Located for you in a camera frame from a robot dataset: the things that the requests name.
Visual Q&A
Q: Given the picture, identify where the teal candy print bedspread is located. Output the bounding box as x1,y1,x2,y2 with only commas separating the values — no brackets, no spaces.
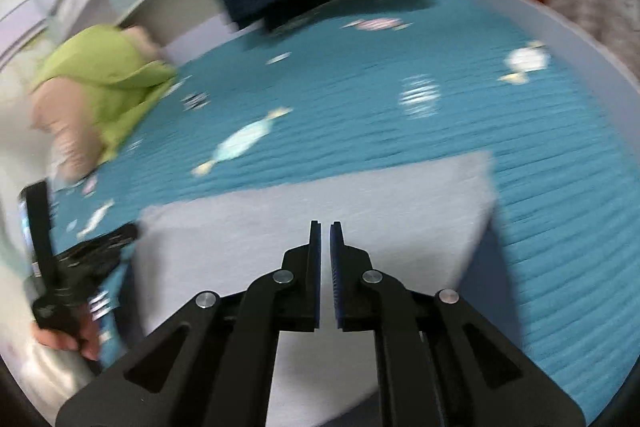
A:
47,0,640,427

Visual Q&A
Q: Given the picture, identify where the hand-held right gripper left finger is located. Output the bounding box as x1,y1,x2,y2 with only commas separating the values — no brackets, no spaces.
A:
55,221,321,427

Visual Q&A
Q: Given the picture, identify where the grey jacket with navy sleeves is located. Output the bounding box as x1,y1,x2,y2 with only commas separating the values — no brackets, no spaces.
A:
134,151,523,424

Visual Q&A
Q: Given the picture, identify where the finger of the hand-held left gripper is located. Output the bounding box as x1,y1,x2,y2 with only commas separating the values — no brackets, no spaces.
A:
56,223,141,288
18,181,60,300

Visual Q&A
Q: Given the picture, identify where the person's left hand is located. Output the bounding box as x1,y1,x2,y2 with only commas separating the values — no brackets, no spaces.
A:
30,306,105,362

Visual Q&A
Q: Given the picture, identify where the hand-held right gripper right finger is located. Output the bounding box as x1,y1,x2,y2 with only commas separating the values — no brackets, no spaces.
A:
330,221,586,427

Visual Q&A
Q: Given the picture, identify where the green quilt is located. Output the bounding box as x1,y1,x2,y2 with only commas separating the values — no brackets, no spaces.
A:
30,24,179,168

